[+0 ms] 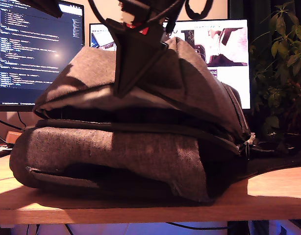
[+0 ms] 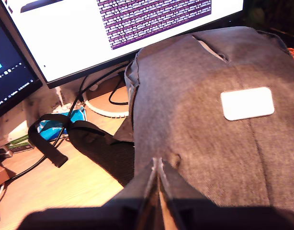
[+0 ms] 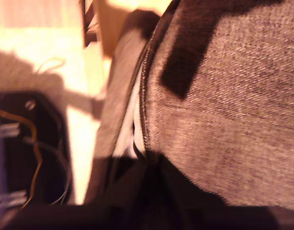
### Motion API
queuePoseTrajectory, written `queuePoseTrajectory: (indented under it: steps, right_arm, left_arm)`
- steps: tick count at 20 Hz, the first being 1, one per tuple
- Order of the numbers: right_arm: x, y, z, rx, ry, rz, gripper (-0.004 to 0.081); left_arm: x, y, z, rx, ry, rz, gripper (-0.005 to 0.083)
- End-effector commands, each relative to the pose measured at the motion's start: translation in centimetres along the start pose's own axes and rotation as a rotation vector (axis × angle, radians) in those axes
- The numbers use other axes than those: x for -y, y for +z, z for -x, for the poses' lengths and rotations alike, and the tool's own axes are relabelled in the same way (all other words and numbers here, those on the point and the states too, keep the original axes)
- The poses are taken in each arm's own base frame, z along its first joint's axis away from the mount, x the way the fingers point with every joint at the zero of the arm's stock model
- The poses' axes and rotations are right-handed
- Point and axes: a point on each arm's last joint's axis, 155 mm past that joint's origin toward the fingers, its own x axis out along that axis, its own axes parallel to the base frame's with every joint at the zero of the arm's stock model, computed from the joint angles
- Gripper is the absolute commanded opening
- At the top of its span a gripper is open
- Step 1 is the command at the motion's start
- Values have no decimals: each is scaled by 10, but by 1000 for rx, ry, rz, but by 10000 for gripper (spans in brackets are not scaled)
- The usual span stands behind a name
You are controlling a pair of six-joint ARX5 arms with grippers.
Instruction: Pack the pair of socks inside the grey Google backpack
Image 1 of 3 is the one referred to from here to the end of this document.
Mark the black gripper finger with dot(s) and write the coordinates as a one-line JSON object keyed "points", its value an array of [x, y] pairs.
{"points": [[155, 57], [131, 58]]}

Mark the grey fabric backpack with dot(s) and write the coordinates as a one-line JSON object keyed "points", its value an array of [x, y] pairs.
{"points": [[140, 151]]}

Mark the monitor showing dark code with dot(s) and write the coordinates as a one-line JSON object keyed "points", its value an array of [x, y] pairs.
{"points": [[30, 61]]}

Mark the dark curtain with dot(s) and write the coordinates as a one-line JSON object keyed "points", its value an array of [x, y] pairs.
{"points": [[253, 9]]}

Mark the green leafy houseplant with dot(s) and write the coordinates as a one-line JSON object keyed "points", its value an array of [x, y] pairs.
{"points": [[283, 80]]}

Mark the small orange box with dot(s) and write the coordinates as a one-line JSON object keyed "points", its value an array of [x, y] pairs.
{"points": [[13, 136]]}

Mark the flat black desk object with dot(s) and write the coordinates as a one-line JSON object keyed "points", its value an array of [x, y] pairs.
{"points": [[1, 152]]}

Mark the black table leg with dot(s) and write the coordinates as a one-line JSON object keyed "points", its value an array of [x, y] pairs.
{"points": [[238, 228]]}

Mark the monitor showing camera views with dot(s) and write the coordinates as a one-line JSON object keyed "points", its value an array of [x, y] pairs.
{"points": [[233, 85]]}

